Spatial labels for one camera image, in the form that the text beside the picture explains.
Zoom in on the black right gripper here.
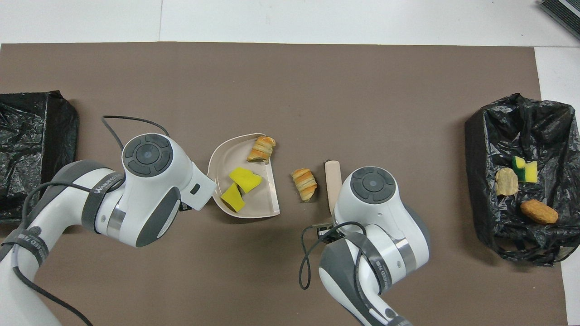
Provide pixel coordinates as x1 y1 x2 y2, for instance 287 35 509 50
317 222 345 243

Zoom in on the small yellow sponge piece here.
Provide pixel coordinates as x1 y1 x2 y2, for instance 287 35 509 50
220 182 246 213

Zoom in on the beige hand brush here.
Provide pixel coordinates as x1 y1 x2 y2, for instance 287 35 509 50
324 160 343 216

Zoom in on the toy croissant pastry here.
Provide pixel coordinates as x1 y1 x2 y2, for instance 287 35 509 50
247 136 276 163
291 168 318 203
494 168 519 197

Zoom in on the large yellow sponge piece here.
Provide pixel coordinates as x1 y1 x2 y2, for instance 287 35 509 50
228 167 263 193

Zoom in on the beige plastic dustpan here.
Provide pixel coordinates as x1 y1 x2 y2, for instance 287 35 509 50
207 133 281 219

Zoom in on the yellow sponge with notch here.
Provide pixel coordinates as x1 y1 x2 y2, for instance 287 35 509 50
512 156 538 183

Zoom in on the brown toy bread bun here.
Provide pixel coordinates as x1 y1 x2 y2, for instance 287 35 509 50
520 199 559 225

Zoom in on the bin lined with black bag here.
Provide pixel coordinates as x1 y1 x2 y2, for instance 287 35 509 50
0 90 80 226
464 93 580 267

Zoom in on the brown paper table mat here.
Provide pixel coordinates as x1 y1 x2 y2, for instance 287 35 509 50
0 42 568 326

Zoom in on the grey ribbed device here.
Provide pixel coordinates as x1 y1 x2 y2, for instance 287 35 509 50
538 0 580 41

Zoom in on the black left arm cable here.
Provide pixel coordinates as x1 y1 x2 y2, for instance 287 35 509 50
11 115 170 326

